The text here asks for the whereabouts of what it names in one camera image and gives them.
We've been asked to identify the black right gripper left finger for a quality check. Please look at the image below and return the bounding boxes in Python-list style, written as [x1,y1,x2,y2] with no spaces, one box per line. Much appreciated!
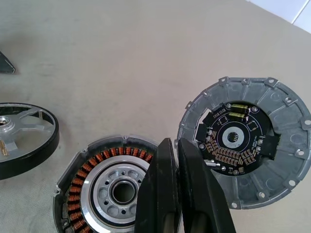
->
[134,137,183,233]

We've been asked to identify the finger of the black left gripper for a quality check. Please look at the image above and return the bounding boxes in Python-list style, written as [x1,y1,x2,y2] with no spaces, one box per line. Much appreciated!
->
[0,50,17,75]

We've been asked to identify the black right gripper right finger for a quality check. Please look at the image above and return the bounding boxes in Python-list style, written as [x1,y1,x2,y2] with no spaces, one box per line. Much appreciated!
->
[177,138,238,233]

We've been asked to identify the black-rimmed spoked rotor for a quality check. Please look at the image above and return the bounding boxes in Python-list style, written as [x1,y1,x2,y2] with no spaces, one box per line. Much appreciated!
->
[0,102,60,181]

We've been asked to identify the grey motor housing copper windings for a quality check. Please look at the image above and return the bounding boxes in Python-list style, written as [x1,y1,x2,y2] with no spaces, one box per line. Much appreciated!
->
[52,133,161,233]

